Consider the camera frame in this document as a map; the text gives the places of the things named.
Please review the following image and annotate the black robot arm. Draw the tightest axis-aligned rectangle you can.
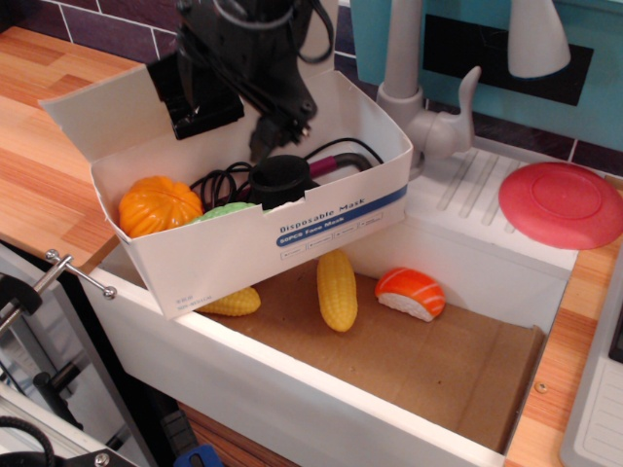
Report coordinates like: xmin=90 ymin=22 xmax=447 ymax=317
xmin=176 ymin=1 xmax=334 ymax=163

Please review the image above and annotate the orange toy pumpkin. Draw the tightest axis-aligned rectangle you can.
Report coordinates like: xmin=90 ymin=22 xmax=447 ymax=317
xmin=118 ymin=175 xmax=203 ymax=238

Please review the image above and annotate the grey toy faucet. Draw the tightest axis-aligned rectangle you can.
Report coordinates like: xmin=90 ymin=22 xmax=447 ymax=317
xmin=377 ymin=0 xmax=482 ymax=179

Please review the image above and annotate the white toy sink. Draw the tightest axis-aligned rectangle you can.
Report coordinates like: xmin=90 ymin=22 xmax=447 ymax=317
xmin=80 ymin=135 xmax=609 ymax=467

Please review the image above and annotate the black braided cable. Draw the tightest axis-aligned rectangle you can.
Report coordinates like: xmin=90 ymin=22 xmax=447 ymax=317
xmin=0 ymin=415 xmax=55 ymax=467

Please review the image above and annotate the white face mask box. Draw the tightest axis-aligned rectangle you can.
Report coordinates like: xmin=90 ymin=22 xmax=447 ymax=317
xmin=42 ymin=66 xmax=413 ymax=319

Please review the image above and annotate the blue clamp handle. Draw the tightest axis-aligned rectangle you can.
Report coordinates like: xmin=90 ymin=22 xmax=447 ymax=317
xmin=160 ymin=409 xmax=225 ymax=467

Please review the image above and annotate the red plastic plate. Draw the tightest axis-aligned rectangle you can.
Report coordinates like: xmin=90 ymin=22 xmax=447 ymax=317
xmin=498 ymin=162 xmax=622 ymax=250

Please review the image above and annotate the brown cardboard sheet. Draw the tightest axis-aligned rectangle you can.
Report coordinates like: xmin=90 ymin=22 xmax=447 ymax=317
xmin=214 ymin=263 xmax=545 ymax=452

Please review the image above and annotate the green toy vegetable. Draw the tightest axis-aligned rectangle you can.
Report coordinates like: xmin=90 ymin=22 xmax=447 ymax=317
xmin=188 ymin=201 xmax=256 ymax=225

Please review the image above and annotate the yellow toy corn upright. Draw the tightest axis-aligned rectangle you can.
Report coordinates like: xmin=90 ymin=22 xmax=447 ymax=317
xmin=316 ymin=250 xmax=358 ymax=333

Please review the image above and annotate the black round device with cable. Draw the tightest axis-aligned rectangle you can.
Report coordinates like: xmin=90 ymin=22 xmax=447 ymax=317
xmin=190 ymin=137 xmax=385 ymax=212

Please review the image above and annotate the teal panel with black tape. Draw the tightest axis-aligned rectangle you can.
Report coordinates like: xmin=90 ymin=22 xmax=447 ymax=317
xmin=350 ymin=1 xmax=622 ymax=150

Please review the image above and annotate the salmon sushi toy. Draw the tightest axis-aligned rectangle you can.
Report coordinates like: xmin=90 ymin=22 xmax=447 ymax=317
xmin=375 ymin=268 xmax=446 ymax=322

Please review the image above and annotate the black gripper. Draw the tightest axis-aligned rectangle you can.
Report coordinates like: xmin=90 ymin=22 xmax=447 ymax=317
xmin=176 ymin=18 xmax=319 ymax=162

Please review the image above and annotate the yellow toy corn under box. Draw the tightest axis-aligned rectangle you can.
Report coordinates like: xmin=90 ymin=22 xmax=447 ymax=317
xmin=196 ymin=287 xmax=261 ymax=317

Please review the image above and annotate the white cone lamp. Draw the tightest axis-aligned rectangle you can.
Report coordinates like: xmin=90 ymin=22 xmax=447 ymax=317
xmin=507 ymin=0 xmax=571 ymax=79

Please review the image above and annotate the metal clamp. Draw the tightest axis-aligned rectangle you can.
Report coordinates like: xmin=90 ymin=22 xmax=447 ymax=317
xmin=1 ymin=249 xmax=117 ymax=336

